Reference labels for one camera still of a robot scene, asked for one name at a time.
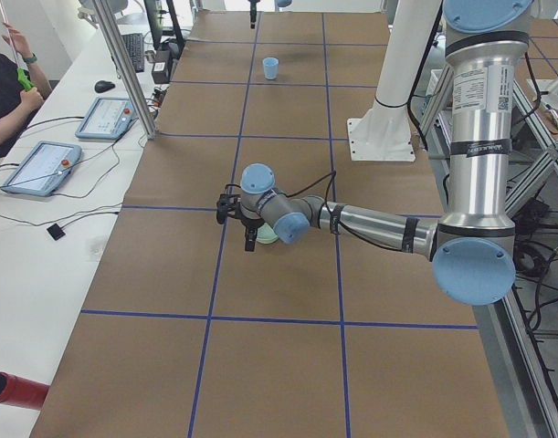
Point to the black computer mouse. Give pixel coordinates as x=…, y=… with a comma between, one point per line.
x=102, y=86

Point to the green handled grabber stick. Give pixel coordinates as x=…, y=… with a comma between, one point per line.
x=22, y=77

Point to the light blue cup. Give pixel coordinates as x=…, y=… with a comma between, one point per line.
x=270, y=68

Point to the aluminium frame post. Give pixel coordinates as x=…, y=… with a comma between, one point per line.
x=112, y=36

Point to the far blue teach pendant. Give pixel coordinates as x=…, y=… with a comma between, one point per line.
x=106, y=120

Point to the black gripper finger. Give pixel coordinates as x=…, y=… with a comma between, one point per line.
x=253, y=13

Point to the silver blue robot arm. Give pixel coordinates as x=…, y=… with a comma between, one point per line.
x=470, y=246
x=280, y=3

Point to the near blue teach pendant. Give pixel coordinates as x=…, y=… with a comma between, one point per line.
x=44, y=169

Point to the blue teach pendant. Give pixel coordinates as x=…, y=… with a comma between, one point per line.
x=44, y=169
x=106, y=120

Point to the light green bowl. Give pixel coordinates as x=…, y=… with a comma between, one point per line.
x=266, y=235

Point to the brown paper table mat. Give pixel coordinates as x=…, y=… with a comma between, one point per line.
x=185, y=334

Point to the person's hand upper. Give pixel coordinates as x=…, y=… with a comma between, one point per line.
x=18, y=41

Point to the red cylinder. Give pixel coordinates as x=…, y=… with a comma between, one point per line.
x=20, y=392

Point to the small black square pad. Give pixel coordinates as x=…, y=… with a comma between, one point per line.
x=56, y=232

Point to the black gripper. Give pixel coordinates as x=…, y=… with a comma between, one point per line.
x=250, y=225

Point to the person's hand lower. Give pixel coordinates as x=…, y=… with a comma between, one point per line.
x=31, y=100

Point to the black box on desk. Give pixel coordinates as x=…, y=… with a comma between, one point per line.
x=162, y=67

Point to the black keyboard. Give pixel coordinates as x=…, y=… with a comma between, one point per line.
x=134, y=45

